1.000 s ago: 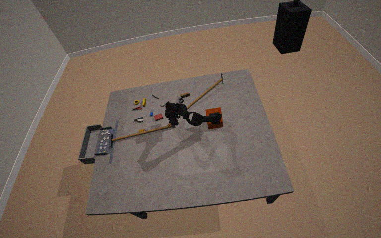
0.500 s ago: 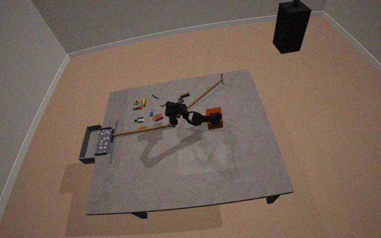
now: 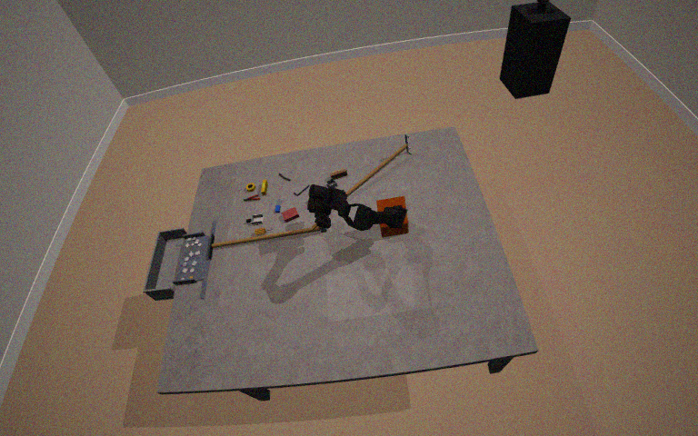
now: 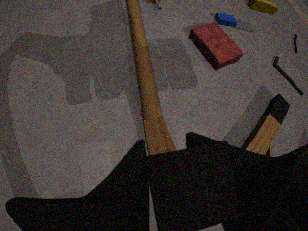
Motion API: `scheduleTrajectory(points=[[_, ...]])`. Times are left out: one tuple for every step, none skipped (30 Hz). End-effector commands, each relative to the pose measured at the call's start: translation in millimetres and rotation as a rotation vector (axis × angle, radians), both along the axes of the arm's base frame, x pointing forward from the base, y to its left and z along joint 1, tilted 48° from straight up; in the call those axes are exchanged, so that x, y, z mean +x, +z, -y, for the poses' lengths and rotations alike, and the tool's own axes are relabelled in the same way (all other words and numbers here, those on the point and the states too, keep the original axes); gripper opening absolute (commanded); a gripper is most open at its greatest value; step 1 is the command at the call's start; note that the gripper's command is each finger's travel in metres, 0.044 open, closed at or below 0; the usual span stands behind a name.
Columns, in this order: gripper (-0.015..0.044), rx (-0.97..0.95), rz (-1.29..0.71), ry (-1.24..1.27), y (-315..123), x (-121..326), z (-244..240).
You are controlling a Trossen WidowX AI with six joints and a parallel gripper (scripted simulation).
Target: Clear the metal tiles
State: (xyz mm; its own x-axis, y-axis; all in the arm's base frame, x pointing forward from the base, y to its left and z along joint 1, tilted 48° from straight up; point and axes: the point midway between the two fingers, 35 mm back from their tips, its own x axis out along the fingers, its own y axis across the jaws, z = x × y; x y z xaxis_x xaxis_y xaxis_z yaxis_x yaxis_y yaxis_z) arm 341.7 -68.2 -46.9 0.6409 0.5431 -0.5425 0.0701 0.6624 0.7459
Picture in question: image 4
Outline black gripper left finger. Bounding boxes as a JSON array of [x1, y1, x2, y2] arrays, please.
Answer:
[[5, 139, 150, 231]]

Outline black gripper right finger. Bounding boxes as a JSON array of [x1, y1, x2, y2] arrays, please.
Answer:
[[185, 131, 308, 231]]

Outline red rectangular block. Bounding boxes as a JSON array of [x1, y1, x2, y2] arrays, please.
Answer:
[[189, 22, 243, 70]]

